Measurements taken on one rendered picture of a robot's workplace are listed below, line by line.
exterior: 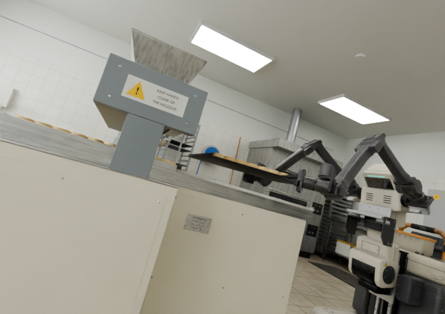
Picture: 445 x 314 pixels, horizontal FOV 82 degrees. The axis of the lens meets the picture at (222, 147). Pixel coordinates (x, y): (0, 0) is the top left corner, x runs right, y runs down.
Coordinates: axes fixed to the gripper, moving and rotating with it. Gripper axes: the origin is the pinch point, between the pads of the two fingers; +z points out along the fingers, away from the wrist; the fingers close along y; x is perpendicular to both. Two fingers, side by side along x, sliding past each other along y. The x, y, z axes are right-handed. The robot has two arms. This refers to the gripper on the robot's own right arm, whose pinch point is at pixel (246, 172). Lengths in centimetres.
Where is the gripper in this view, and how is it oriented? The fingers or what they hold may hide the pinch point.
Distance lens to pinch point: 154.5
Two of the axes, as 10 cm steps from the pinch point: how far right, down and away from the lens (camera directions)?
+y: 2.7, -9.5, 1.4
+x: 8.9, 1.9, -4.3
